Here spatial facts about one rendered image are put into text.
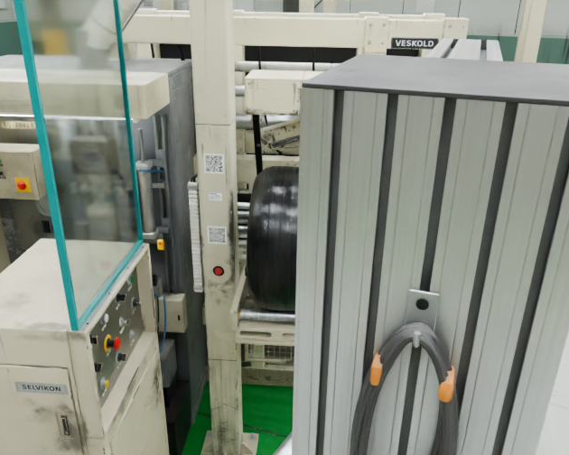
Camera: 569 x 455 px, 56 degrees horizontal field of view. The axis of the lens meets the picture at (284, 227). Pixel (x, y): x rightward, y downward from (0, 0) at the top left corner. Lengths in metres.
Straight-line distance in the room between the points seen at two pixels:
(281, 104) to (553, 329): 1.78
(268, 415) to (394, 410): 2.49
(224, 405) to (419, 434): 2.02
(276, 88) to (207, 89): 0.34
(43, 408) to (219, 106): 1.11
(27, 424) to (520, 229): 1.57
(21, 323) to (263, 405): 1.78
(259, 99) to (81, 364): 1.20
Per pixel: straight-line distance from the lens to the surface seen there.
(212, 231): 2.11
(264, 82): 2.18
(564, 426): 3.38
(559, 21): 10.94
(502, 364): 0.55
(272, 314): 2.17
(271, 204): 1.92
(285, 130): 2.35
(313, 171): 0.49
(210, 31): 1.93
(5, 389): 1.76
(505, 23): 10.88
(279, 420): 3.04
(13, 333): 1.63
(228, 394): 2.54
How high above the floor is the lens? 2.10
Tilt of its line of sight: 24 degrees down
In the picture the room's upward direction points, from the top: 1 degrees clockwise
